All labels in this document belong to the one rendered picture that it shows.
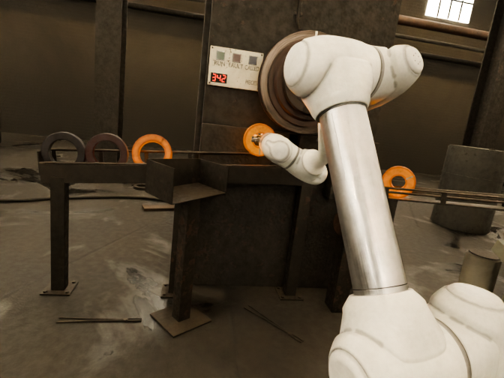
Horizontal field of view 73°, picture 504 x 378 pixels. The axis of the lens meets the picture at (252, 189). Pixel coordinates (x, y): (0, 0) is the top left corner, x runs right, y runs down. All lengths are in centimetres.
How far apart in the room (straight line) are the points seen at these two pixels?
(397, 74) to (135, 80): 720
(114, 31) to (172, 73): 358
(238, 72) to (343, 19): 60
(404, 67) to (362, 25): 117
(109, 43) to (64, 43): 394
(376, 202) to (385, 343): 24
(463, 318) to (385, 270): 18
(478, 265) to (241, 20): 148
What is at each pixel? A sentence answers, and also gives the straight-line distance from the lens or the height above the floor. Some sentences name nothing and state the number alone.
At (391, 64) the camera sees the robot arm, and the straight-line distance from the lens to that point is 86.
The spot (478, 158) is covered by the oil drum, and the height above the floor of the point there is 78.
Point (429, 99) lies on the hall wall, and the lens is 954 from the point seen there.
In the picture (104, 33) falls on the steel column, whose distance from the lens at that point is 434.
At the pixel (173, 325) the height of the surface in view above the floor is 1.
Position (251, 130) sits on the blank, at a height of 87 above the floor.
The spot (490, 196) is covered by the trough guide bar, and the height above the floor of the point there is 72.
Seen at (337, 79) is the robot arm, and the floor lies 103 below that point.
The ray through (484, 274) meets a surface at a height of 46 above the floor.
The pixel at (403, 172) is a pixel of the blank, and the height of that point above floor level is 76.
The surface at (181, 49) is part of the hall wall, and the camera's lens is 782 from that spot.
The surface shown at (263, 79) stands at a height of 110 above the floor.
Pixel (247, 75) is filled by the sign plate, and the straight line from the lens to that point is 178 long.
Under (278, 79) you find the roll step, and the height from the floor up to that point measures 111.
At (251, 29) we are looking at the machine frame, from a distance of 184.
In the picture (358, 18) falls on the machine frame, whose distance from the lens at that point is 201.
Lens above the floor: 94
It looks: 12 degrees down
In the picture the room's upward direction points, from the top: 7 degrees clockwise
